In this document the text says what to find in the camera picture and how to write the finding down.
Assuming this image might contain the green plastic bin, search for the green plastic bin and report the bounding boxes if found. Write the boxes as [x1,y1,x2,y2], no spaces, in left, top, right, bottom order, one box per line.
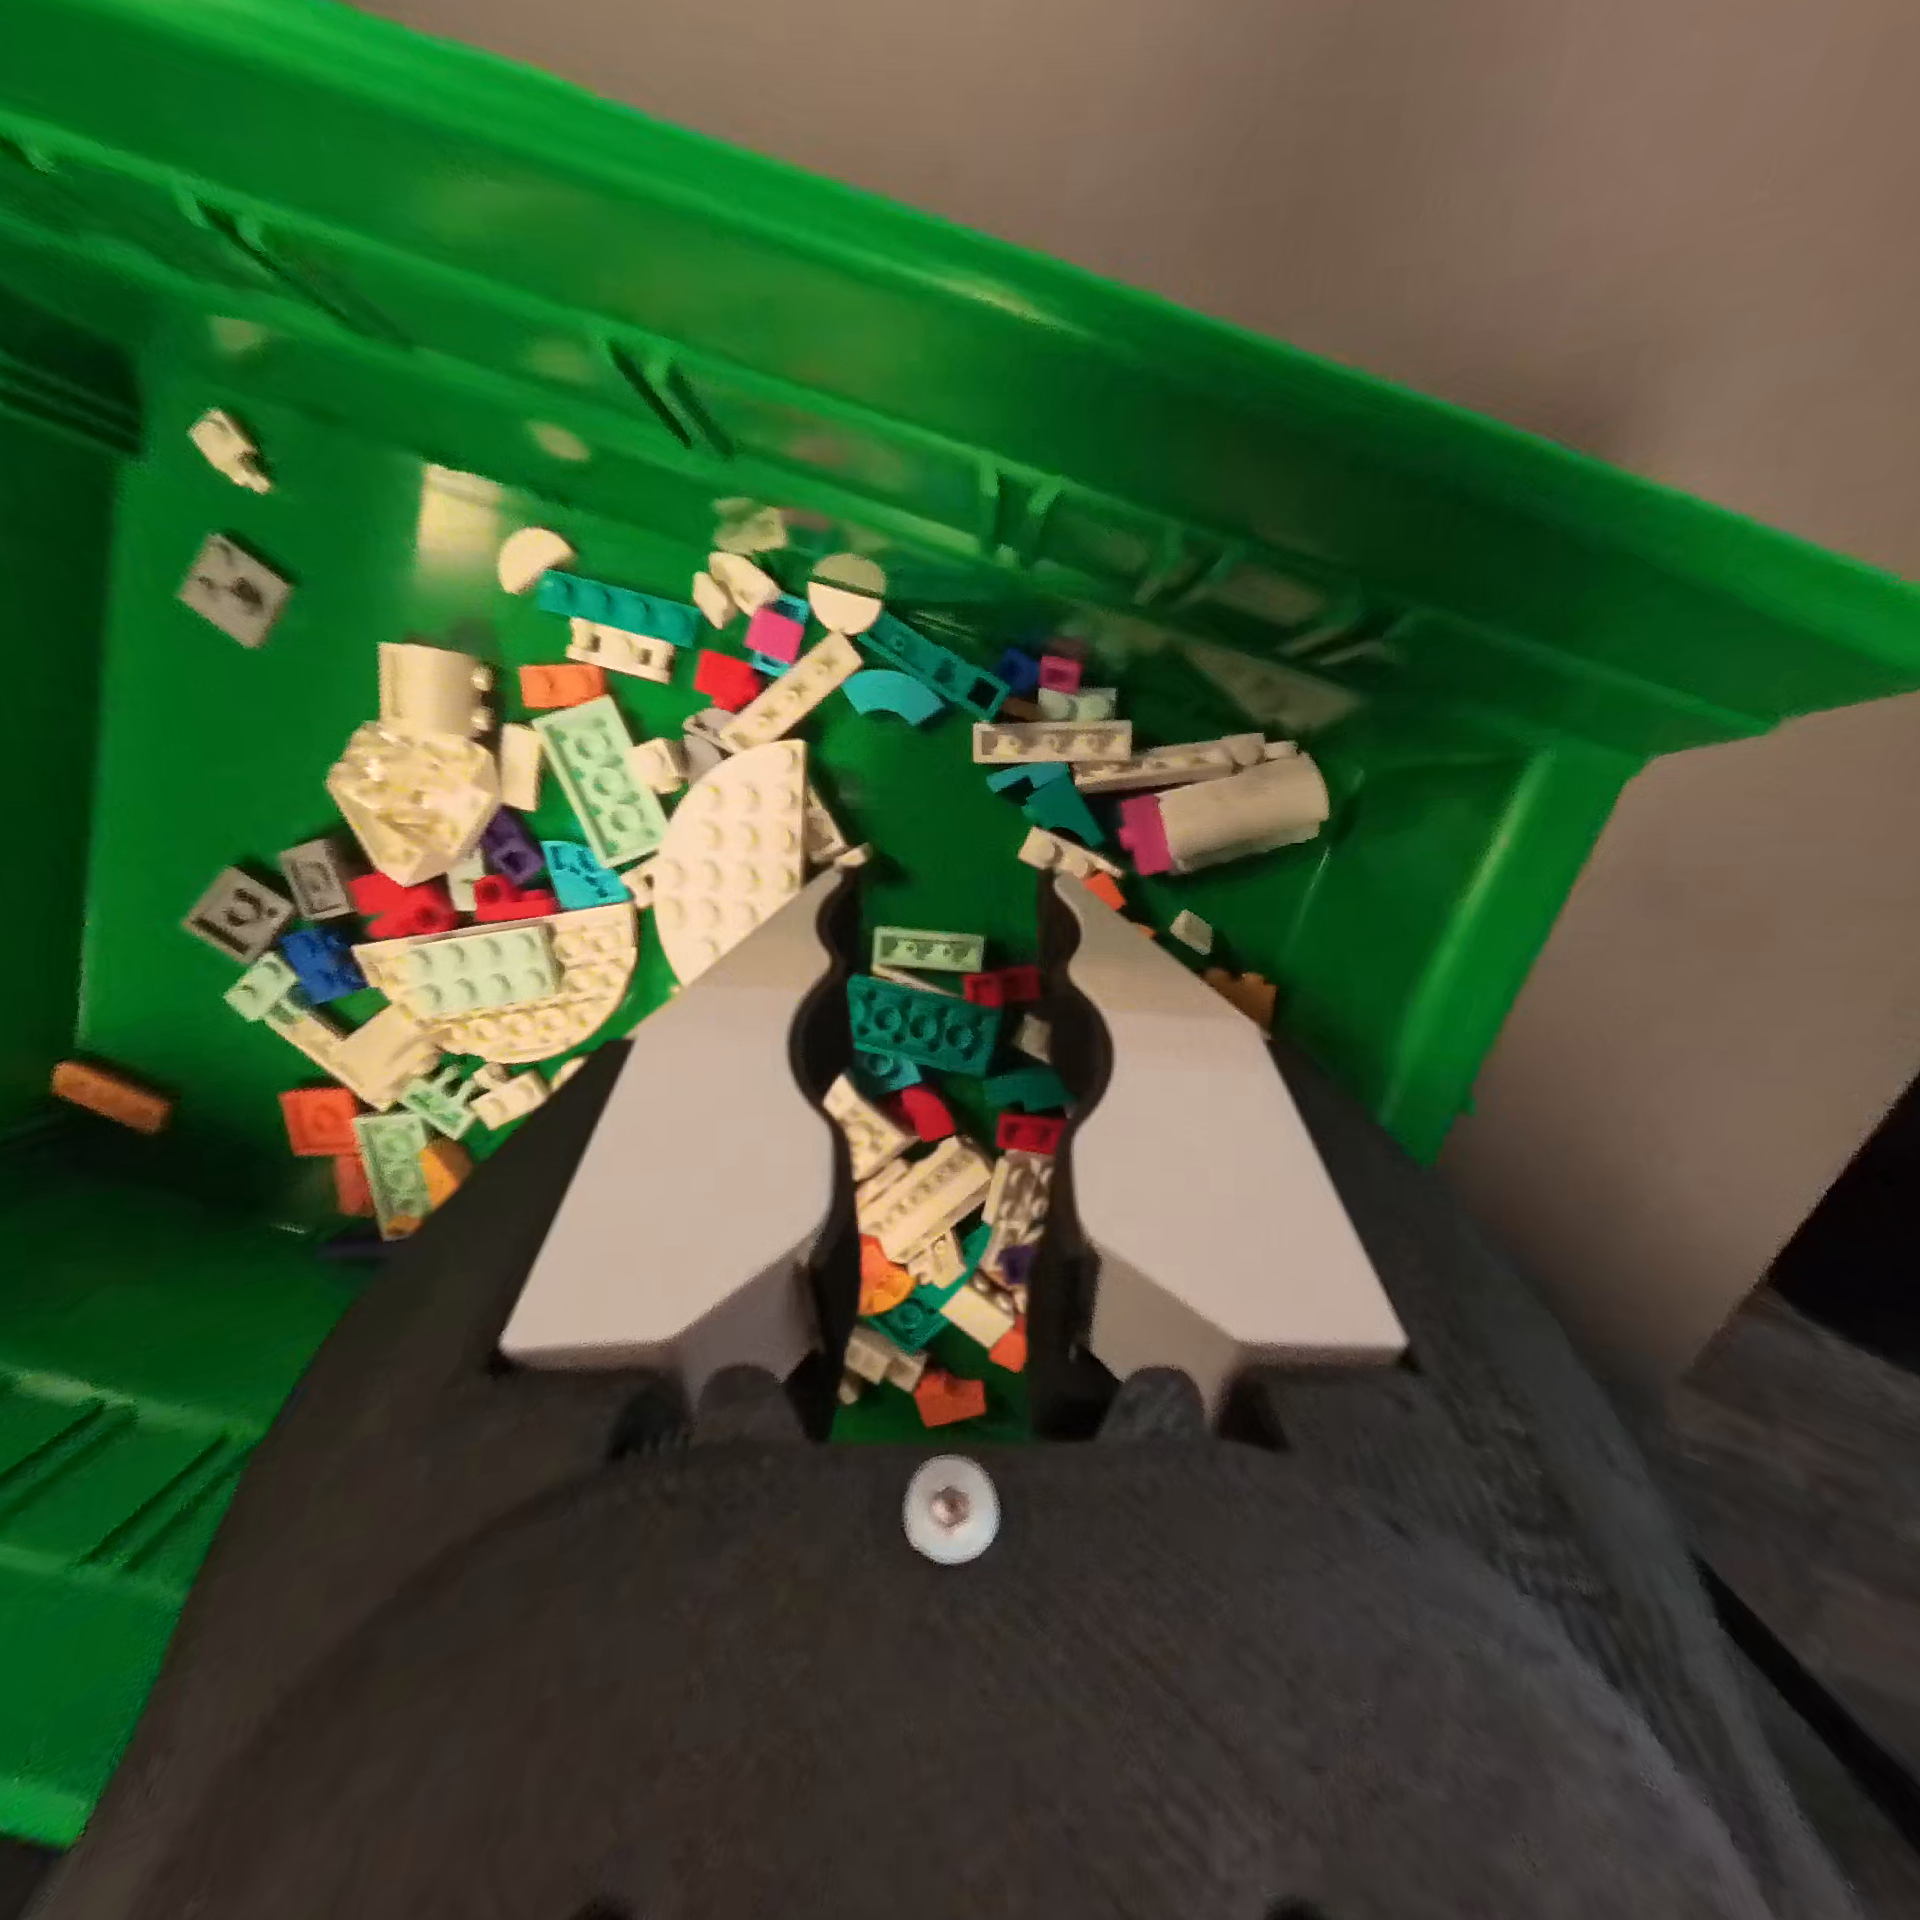
[0,0,1920,1848]

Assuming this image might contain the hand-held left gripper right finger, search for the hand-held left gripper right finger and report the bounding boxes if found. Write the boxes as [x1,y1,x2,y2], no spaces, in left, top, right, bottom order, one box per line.
[1034,870,1416,1429]

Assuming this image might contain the pile of lego bricks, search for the pile of lego bricks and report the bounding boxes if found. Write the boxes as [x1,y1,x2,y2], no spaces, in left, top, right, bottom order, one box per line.
[52,404,1339,1429]

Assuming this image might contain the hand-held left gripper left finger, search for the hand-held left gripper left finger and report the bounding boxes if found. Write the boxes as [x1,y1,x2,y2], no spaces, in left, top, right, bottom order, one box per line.
[499,866,865,1404]

